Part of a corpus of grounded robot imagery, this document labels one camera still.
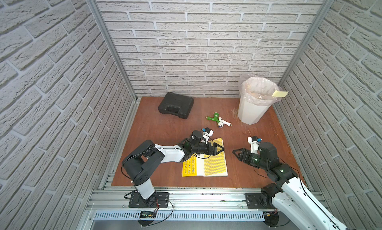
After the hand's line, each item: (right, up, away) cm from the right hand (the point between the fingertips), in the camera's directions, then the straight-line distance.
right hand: (236, 153), depth 78 cm
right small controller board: (+14, -29, -9) cm, 34 cm away
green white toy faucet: (-4, +15, +25) cm, 29 cm away
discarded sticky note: (+27, +33, +6) cm, 43 cm away
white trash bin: (+14, +21, +17) cm, 30 cm away
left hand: (-11, +4, +6) cm, 13 cm away
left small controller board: (-46, -28, -7) cm, 54 cm away
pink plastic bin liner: (+20, +37, +22) cm, 48 cm away
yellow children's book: (-19, -8, +5) cm, 21 cm away
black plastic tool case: (-36, +27, +29) cm, 54 cm away
